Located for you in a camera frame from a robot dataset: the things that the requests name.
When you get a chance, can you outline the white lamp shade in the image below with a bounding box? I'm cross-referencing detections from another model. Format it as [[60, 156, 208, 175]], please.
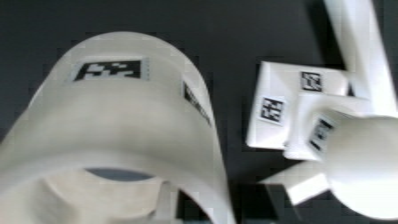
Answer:
[[0, 32, 236, 224]]

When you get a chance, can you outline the white lamp bulb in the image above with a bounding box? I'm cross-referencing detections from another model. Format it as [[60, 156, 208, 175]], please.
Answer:
[[312, 111, 398, 221]]

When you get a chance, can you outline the white foam border frame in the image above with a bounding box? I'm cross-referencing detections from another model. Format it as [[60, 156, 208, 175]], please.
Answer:
[[323, 0, 398, 117]]

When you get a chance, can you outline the white lamp base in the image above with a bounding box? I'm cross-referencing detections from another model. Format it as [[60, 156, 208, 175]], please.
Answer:
[[245, 61, 369, 205]]

